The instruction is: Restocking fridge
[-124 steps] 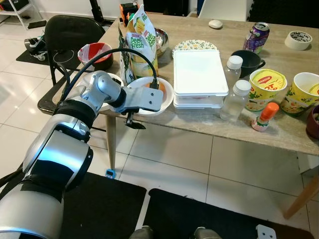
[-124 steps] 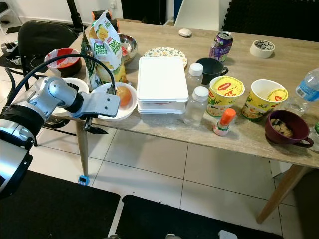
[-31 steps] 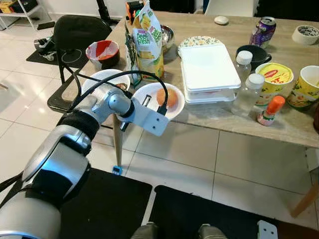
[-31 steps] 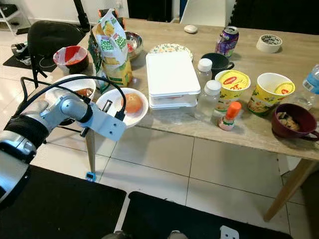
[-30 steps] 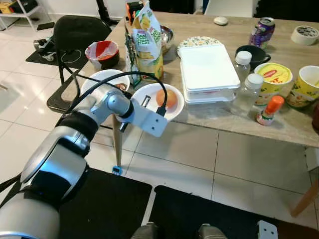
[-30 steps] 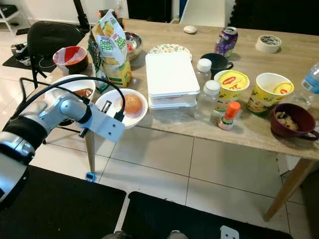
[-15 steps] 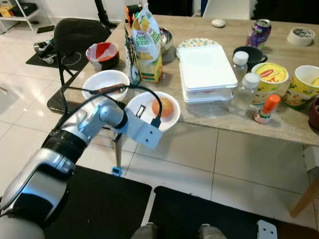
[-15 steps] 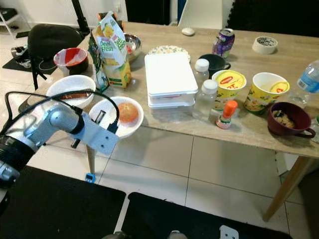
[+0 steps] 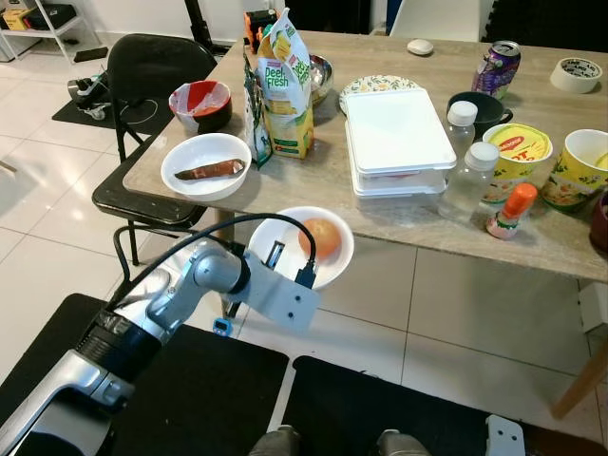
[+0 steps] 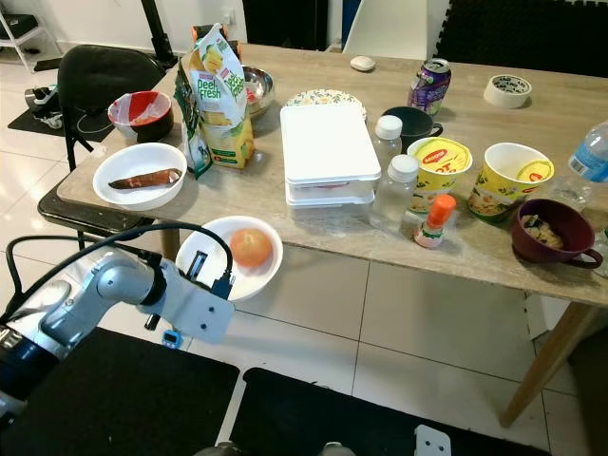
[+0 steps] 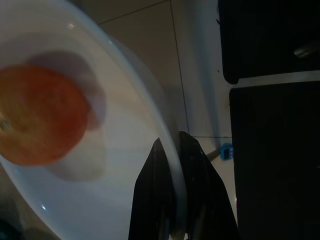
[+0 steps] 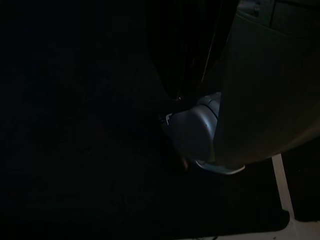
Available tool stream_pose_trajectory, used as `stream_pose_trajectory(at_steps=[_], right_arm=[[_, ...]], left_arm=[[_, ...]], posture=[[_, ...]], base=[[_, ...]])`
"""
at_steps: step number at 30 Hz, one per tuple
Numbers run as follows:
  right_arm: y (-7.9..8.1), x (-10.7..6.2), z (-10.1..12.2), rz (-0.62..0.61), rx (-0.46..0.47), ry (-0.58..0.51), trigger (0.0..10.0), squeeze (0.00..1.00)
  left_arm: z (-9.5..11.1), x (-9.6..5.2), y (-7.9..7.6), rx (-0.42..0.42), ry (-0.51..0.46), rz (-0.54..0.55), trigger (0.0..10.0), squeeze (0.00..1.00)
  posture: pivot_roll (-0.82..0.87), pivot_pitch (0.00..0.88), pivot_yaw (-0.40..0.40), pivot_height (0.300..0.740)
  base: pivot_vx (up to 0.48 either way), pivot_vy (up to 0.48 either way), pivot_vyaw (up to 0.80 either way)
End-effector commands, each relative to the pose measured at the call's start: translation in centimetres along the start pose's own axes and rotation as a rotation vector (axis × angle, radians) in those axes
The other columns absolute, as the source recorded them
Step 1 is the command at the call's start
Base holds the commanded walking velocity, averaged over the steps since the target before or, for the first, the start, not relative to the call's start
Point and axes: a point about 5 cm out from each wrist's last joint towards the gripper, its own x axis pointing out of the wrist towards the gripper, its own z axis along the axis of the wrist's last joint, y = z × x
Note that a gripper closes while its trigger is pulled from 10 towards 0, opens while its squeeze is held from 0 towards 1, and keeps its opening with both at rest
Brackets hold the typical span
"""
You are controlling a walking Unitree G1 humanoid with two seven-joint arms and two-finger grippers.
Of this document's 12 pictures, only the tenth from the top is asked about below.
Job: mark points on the orange fruit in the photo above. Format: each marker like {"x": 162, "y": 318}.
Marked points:
{"x": 251, "y": 249}

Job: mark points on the white bowl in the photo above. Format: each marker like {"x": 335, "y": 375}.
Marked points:
{"x": 138, "y": 198}
{"x": 261, "y": 282}

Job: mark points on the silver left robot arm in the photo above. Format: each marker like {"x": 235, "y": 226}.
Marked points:
{"x": 76, "y": 323}

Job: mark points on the brown sweet potato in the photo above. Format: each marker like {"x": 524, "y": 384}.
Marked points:
{"x": 142, "y": 179}

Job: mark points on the black folding chair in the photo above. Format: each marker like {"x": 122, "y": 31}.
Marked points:
{"x": 95, "y": 81}

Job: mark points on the dark bowl with red lining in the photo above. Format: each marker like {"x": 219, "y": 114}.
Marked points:
{"x": 138, "y": 109}

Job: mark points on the white shelf rack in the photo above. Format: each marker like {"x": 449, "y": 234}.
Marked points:
{"x": 24, "y": 38}

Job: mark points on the black stand pole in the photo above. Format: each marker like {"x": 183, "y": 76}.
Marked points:
{"x": 160, "y": 28}

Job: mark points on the metal bowl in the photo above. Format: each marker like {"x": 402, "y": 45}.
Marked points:
{"x": 258, "y": 93}

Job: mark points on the grey robot left leg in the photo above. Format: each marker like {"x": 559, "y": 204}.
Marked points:
{"x": 218, "y": 449}

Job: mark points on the grey robot leg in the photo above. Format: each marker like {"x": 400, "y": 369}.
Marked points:
{"x": 218, "y": 449}
{"x": 337, "y": 449}

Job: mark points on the white plastic food container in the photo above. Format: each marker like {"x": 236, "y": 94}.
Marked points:
{"x": 328, "y": 198}
{"x": 328, "y": 142}

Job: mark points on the floral patterned plate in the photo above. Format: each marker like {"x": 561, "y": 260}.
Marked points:
{"x": 318, "y": 97}

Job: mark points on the clear bottle with white cap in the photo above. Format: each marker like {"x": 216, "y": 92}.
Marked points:
{"x": 389, "y": 133}
{"x": 394, "y": 195}

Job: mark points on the small white oval object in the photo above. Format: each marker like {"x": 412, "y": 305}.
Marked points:
{"x": 363, "y": 64}

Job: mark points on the grey robot right leg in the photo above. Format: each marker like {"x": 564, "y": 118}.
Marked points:
{"x": 337, "y": 449}

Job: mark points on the black mug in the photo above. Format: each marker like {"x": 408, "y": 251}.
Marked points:
{"x": 423, "y": 125}

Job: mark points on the small bottle with orange cap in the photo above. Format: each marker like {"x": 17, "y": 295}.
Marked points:
{"x": 435, "y": 220}

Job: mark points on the yellow noodle cup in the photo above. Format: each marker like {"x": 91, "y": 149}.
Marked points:
{"x": 499, "y": 190}
{"x": 439, "y": 166}

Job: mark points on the purple drink can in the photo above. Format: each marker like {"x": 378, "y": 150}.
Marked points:
{"x": 427, "y": 87}

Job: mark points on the white tape roll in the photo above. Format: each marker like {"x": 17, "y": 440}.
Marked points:
{"x": 492, "y": 95}

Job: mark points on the maroon bowl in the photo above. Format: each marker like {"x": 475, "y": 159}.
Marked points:
{"x": 579, "y": 249}

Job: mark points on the water bottle with blue label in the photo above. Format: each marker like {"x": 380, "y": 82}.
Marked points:
{"x": 589, "y": 166}

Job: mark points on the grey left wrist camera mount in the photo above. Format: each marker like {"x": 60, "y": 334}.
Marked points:
{"x": 199, "y": 306}

